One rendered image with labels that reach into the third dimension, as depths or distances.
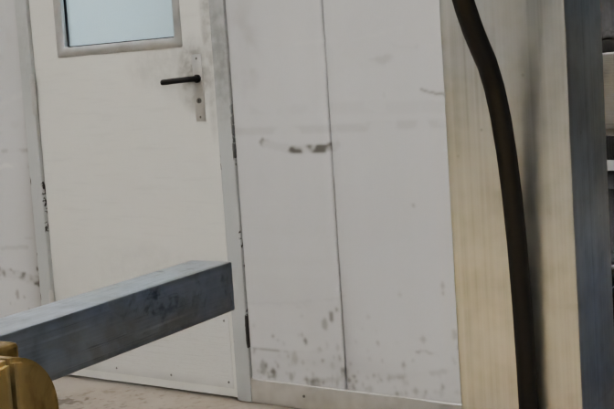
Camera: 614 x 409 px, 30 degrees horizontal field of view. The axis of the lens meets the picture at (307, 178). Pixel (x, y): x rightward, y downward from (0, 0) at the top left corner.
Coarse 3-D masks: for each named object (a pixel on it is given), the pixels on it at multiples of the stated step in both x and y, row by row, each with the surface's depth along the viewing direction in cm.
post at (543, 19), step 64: (448, 0) 31; (512, 0) 30; (576, 0) 30; (448, 64) 31; (512, 64) 30; (576, 64) 30; (448, 128) 31; (576, 128) 30; (576, 192) 30; (576, 256) 30; (512, 320) 31; (576, 320) 30; (512, 384) 31; (576, 384) 30
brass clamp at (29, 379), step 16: (0, 352) 45; (16, 352) 46; (0, 368) 43; (16, 368) 43; (32, 368) 44; (0, 384) 42; (16, 384) 43; (32, 384) 44; (48, 384) 45; (0, 400) 42; (16, 400) 43; (32, 400) 44; (48, 400) 45
